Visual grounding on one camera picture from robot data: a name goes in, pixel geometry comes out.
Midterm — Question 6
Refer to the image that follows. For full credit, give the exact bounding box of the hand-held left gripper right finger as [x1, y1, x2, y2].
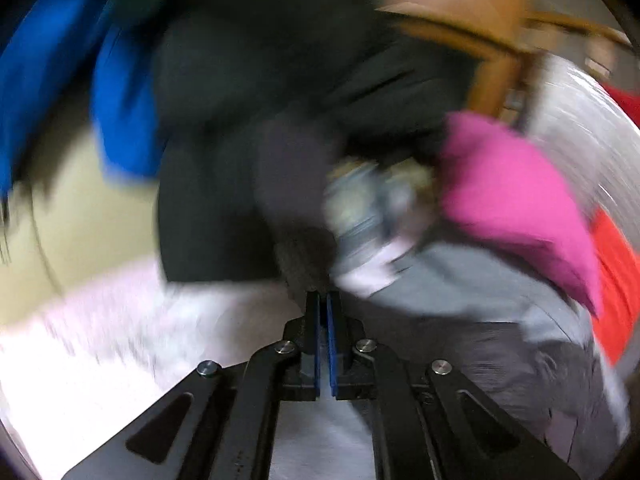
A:
[327, 290, 582, 480]

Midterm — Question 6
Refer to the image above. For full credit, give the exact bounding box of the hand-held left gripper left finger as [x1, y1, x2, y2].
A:
[62, 290, 321, 480]

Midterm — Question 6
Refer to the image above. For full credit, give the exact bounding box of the dark jacket with ribbed collar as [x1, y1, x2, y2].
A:
[107, 0, 478, 306]

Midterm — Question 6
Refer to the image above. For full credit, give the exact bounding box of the pale pink cloth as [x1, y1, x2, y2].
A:
[334, 240, 418, 297]

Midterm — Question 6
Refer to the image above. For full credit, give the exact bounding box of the grey knit sweater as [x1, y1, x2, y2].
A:
[335, 242, 631, 456]

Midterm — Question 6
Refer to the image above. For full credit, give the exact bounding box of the clear plastic bag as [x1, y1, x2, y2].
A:
[322, 157, 438, 261]

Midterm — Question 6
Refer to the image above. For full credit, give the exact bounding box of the white fluffy blanket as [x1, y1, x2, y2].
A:
[0, 257, 378, 480]

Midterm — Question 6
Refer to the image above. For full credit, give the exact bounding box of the pink pillow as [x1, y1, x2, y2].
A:
[435, 111, 603, 317]

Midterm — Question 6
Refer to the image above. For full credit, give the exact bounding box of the red pillow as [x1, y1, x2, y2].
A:
[587, 84, 640, 368]

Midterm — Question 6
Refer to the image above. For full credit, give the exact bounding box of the blue cloth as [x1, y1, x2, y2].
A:
[0, 0, 163, 196]

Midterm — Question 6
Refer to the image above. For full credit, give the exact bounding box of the silver quilted sofa cover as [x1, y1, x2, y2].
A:
[522, 54, 640, 226]

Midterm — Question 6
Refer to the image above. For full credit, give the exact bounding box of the brown wooden furniture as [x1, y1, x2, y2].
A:
[375, 0, 633, 126]

